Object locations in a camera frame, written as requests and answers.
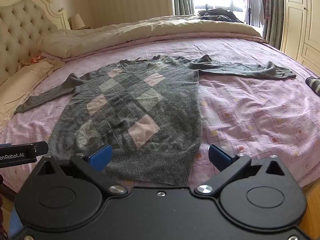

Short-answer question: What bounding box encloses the hanging laundry on rack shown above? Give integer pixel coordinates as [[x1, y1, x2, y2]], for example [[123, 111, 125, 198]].
[[233, 0, 265, 30]]

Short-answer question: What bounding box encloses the cream tufted headboard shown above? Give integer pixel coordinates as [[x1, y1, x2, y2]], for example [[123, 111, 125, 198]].
[[1, 0, 70, 83]]

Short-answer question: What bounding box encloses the dark clothes pile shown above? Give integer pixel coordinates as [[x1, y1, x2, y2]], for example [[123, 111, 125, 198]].
[[198, 8, 243, 23]]

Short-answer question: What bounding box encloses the cream wardrobe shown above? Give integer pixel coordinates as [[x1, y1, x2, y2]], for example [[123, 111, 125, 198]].
[[280, 0, 320, 75]]

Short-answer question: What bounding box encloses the beige duvet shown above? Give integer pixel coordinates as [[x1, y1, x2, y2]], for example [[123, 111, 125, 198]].
[[38, 15, 266, 59]]

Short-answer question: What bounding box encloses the beige bedside lamp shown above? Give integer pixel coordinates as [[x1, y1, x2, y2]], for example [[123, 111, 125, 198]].
[[69, 14, 86, 30]]

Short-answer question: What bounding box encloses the striped dark garment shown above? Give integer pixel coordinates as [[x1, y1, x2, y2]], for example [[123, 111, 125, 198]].
[[305, 76, 320, 96]]

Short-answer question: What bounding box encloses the grey argyle knit sweater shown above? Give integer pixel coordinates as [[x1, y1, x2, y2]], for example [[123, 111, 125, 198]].
[[16, 55, 295, 186]]

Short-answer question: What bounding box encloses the cream embroidered pillow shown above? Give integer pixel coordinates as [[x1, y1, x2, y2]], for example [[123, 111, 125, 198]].
[[1, 60, 65, 130]]

